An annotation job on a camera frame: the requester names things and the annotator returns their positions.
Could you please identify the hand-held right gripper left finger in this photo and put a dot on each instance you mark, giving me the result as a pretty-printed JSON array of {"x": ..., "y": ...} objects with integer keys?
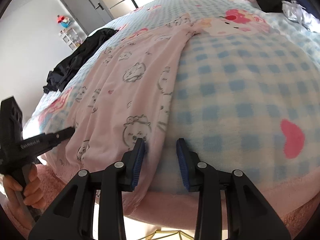
[{"x": 138, "y": 165}]

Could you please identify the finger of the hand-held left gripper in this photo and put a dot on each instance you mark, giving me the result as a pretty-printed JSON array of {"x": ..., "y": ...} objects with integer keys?
[{"x": 60, "y": 135}]

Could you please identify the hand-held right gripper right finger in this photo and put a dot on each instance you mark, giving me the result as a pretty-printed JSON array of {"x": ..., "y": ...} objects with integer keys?
[{"x": 182, "y": 165}]

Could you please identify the pink printed pajama pants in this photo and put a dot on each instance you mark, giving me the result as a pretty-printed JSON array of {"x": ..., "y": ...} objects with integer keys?
[{"x": 120, "y": 92}]

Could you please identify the person's left hand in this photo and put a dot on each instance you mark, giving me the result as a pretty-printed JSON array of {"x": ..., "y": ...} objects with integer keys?
[{"x": 32, "y": 193}]

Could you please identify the black garment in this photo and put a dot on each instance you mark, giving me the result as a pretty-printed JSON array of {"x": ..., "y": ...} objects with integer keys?
[{"x": 75, "y": 62}]

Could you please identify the blue checked printed blanket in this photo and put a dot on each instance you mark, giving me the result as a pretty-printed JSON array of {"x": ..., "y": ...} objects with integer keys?
[{"x": 237, "y": 92}]

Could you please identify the white small shelf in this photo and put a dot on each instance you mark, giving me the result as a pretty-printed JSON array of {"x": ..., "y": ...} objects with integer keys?
[{"x": 70, "y": 38}]

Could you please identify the pink fluffy bed sheet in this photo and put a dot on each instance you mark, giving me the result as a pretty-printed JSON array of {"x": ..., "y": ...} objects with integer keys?
[{"x": 300, "y": 217}]

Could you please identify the grey cabinet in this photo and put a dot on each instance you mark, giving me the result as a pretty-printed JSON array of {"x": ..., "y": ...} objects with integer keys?
[{"x": 82, "y": 7}]

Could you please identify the white cloth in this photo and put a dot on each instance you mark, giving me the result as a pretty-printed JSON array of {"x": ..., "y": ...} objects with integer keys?
[{"x": 293, "y": 11}]

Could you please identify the navy blue cloth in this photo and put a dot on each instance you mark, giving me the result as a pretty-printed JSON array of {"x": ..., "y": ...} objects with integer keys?
[{"x": 306, "y": 5}]

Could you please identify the red and blue wall toy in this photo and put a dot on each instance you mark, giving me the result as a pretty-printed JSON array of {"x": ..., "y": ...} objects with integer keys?
[{"x": 63, "y": 21}]

